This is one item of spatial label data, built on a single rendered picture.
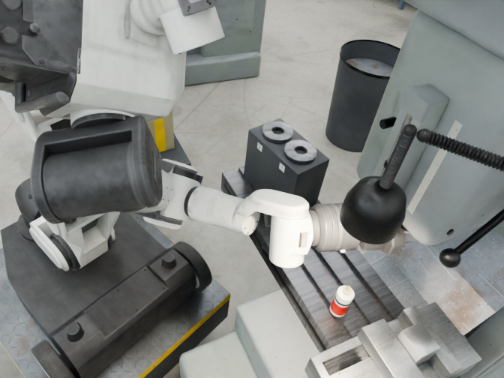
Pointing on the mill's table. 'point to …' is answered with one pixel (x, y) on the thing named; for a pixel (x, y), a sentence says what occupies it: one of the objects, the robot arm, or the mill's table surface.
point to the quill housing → (478, 212)
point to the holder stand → (284, 161)
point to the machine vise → (439, 366)
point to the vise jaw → (388, 352)
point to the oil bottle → (342, 301)
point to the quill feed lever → (452, 258)
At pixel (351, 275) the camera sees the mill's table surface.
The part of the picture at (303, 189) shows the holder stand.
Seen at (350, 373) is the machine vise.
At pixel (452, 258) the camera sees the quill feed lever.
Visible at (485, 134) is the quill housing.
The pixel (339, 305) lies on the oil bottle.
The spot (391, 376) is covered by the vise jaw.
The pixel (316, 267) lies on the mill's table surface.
